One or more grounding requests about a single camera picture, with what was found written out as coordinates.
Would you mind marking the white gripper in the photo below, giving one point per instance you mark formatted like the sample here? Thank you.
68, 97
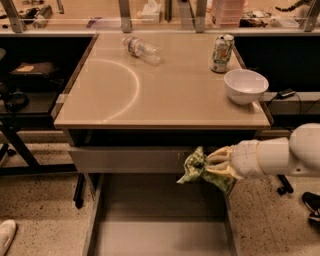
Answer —
245, 157

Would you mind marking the white bowl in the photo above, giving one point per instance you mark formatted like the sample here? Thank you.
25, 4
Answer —
244, 86

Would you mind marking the white shoe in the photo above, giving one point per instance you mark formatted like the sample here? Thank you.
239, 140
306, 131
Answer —
7, 233

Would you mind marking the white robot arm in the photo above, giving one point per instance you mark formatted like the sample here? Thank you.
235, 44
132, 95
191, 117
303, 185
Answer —
298, 155

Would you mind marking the black headphones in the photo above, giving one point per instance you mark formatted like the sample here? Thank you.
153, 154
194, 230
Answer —
16, 101

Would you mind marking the pink plastic box stack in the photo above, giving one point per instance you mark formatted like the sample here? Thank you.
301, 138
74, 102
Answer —
227, 13

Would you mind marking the green jalapeno chip bag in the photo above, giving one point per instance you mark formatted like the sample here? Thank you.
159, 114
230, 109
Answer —
195, 170

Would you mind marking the black shoe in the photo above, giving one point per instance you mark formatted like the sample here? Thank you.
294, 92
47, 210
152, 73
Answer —
312, 202

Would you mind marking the black power adapter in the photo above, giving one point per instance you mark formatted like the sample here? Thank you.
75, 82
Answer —
285, 93

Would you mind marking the white tissue box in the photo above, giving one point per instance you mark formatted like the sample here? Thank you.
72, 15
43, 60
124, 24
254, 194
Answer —
151, 12

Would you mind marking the clear plastic water bottle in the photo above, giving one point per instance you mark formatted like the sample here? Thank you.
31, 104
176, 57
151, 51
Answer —
142, 49

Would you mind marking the grey closed top drawer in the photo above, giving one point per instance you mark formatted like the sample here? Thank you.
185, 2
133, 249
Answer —
130, 159

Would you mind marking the green drink can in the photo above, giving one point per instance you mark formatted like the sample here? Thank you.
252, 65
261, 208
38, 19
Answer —
222, 53

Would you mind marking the black case with label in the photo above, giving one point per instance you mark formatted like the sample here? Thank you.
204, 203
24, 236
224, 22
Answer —
41, 70

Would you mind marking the grey open middle drawer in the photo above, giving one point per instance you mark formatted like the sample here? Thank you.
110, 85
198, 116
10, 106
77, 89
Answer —
153, 215

